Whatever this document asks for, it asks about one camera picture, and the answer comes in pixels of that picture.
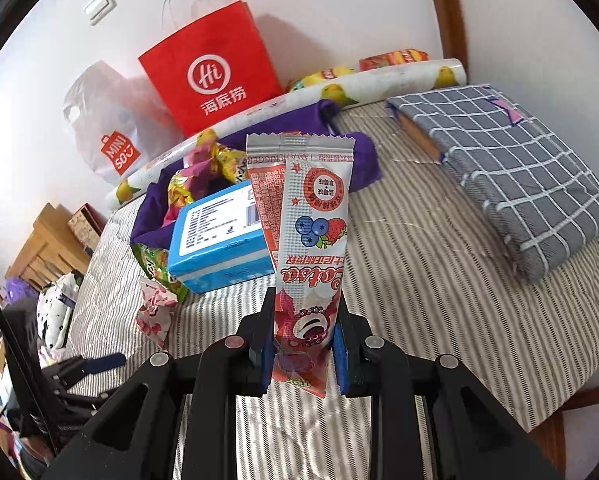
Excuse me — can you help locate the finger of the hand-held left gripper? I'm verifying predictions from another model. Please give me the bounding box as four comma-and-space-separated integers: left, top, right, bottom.
44, 353, 126, 386

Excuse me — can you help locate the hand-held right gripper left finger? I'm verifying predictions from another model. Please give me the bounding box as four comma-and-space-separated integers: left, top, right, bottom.
42, 287, 276, 480

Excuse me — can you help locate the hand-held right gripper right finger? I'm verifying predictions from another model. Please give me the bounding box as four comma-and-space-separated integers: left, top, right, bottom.
332, 305, 563, 480

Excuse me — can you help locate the pink bear snack packet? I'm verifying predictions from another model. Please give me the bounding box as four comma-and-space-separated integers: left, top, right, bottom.
246, 132, 355, 401

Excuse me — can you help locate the yellow snack packet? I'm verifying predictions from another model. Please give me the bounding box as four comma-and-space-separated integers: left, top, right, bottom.
214, 142, 250, 186

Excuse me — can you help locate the purple fabric bag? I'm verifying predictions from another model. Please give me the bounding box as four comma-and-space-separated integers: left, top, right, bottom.
131, 100, 384, 271

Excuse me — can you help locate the pink candy wrapper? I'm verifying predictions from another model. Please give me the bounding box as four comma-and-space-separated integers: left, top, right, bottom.
182, 142, 218, 171

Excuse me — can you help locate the pink bow print packet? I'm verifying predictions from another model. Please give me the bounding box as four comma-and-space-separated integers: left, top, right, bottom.
136, 280, 179, 351

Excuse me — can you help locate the white black spotted cloth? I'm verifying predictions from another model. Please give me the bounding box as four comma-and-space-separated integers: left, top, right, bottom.
36, 272, 78, 351

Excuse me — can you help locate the thin black pole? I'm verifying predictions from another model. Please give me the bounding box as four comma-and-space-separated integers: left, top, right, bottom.
0, 270, 60, 456

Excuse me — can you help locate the green snack packet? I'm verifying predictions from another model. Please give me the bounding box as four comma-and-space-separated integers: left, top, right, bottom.
132, 242, 188, 303

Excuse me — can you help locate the purple plush toy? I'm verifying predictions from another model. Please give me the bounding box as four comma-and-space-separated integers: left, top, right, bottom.
7, 277, 35, 306

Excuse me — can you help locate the striped bed mattress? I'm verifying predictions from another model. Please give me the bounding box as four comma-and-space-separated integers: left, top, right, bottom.
67, 95, 599, 480

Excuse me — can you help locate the blue tissue pack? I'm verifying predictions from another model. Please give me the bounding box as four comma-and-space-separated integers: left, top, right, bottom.
167, 180, 276, 295

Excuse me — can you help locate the light wooden nightstand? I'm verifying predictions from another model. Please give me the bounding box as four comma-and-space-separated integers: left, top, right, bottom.
4, 202, 93, 293

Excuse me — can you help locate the patterned cardboard box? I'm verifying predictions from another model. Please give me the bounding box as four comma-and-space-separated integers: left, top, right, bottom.
67, 203, 105, 256

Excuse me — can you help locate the brown flat board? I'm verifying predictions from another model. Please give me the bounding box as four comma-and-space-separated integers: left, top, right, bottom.
397, 110, 447, 161

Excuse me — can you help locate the white plastic shopping bag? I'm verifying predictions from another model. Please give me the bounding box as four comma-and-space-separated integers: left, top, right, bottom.
62, 60, 180, 186

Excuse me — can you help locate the grey checked folded cloth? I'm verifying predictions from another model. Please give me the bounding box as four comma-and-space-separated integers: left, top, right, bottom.
385, 82, 599, 283

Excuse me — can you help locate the yellow fruit print packet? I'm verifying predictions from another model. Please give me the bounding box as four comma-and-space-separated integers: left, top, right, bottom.
287, 66, 355, 92

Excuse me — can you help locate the lemon print rolled mat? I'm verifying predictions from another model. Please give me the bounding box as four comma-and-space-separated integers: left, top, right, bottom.
104, 58, 469, 207

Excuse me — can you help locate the orange snack packet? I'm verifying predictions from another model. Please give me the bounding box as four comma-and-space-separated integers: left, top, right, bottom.
359, 49, 429, 72

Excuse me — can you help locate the red paper bag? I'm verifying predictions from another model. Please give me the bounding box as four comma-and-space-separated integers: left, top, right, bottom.
138, 0, 283, 137

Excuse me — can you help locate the brown wooden bed rail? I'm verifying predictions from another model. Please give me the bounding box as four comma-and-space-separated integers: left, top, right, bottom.
529, 355, 599, 466

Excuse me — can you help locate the white wall switch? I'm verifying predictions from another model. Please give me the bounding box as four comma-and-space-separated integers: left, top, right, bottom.
84, 0, 116, 25

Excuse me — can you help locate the brown wooden post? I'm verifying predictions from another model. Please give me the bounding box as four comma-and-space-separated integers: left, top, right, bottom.
422, 0, 473, 86

